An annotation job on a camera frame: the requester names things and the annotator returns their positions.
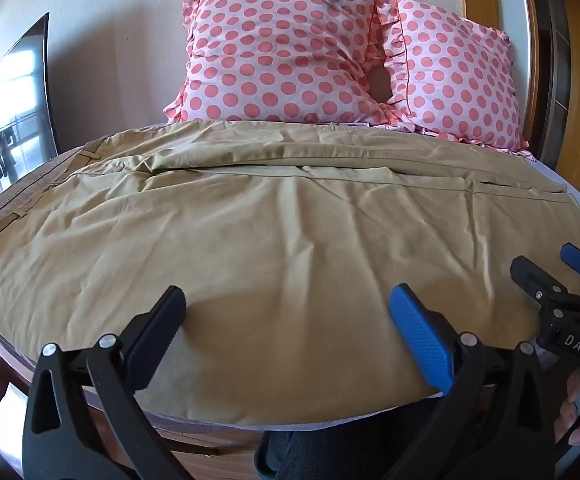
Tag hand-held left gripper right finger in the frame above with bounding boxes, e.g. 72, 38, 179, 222
389, 284, 573, 480

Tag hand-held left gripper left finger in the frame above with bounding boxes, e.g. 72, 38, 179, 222
21, 286, 194, 480

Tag khaki pants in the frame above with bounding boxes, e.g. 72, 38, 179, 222
0, 121, 580, 425

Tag person's right hand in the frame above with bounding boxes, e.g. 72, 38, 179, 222
552, 372, 580, 448

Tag white bed sheet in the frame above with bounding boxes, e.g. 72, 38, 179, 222
0, 152, 580, 433

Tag person's dark trouser legs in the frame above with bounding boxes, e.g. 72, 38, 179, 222
254, 407, 453, 480

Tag wooden door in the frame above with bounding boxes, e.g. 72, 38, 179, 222
545, 0, 580, 196

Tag pink polka-dot pillow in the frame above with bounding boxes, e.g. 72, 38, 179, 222
370, 0, 532, 157
163, 0, 397, 128

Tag black flat television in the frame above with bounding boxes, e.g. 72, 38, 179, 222
0, 12, 61, 213

